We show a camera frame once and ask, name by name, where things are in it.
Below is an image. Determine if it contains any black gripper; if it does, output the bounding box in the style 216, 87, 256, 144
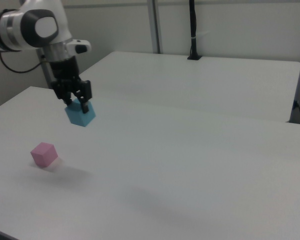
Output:
47, 56, 93, 115

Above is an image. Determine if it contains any blue cube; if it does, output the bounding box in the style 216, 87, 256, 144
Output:
64, 97, 97, 128

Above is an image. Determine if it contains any pink cube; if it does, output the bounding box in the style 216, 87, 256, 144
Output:
30, 141, 59, 169

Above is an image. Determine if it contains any grey metal stand post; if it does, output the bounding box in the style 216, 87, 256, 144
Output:
36, 48, 53, 89

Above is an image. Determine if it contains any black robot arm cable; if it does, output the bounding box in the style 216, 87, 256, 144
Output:
0, 51, 45, 74

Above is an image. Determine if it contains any grey metal partition post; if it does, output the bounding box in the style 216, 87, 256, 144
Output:
146, 0, 164, 55

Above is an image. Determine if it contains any black camera stand pole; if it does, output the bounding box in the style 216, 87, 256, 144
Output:
186, 0, 203, 61

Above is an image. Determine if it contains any black table-end cable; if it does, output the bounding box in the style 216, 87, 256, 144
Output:
292, 99, 300, 125

